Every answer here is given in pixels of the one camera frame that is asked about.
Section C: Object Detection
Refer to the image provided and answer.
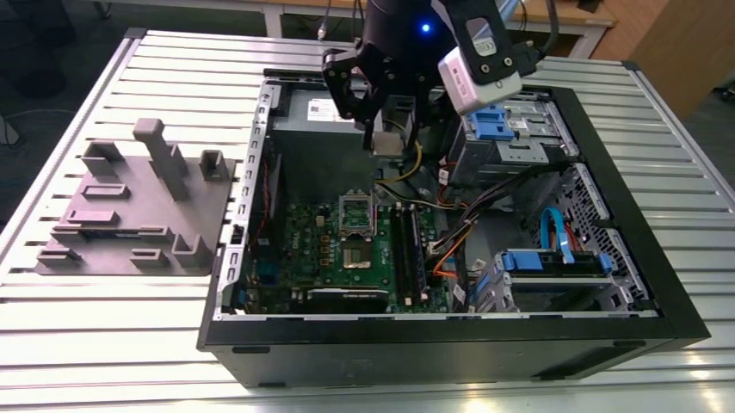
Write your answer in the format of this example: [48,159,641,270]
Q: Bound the metal socket cover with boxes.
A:
[336,191,378,238]

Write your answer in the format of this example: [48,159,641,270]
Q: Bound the black cable with silver plug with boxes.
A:
[314,0,334,42]

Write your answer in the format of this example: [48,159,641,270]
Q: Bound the red twisted wire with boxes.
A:
[253,157,273,249]

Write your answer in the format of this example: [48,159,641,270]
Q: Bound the black camera cable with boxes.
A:
[513,0,562,77]

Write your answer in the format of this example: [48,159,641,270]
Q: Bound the wooden cabinet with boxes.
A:
[591,0,735,126]

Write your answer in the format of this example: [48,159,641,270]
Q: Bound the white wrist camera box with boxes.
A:
[436,0,524,116]

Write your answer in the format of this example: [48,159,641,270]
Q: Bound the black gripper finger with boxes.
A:
[320,42,392,151]
[392,64,446,151]

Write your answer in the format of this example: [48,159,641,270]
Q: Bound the grey metal drive cage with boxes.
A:
[445,90,580,187]

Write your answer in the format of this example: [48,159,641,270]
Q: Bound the green motherboard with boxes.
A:
[245,200,456,315]

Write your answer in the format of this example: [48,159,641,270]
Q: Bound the black RAM slot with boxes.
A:
[401,205,425,302]
[389,205,410,302]
[396,205,417,302]

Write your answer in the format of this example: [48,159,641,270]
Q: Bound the grey parts rack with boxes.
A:
[32,118,240,279]

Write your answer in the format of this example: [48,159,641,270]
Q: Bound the CPU socket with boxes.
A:
[341,239,378,271]

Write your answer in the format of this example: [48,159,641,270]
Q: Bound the blue plastic drive rails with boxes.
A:
[466,102,516,142]

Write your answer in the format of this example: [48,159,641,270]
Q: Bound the grey power supply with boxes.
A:
[268,89,384,203]

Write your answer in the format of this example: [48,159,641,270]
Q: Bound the black PC case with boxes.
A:
[193,66,713,391]

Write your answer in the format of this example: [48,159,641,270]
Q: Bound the silver CPU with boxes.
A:
[369,131,406,157]

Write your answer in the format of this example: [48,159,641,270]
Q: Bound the black case fan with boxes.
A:
[250,150,286,263]

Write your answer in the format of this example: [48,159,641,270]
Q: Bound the white and black wire bundle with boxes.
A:
[376,179,466,213]

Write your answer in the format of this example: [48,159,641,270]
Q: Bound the black graphics card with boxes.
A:
[288,285,390,315]

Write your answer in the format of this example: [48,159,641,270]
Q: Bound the blue SATA wire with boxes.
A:
[538,206,576,265]

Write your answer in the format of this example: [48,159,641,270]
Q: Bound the grey metal disk bay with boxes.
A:
[490,248,625,314]

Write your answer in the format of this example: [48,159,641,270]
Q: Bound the yellow wire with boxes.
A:
[376,120,425,185]

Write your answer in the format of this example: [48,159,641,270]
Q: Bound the blue disk carrier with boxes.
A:
[500,250,615,279]

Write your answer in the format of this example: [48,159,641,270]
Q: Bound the black office chair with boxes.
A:
[0,0,76,101]

